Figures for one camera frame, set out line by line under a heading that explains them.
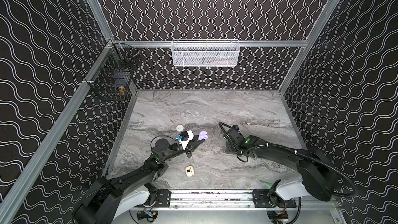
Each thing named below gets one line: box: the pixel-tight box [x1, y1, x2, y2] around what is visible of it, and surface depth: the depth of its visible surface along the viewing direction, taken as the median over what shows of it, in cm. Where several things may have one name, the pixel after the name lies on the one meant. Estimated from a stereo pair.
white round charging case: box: [176, 124, 184, 132], surface depth 101 cm
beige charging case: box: [185, 165, 195, 177], surface depth 83 cm
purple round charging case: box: [197, 130, 208, 141], surface depth 73 cm
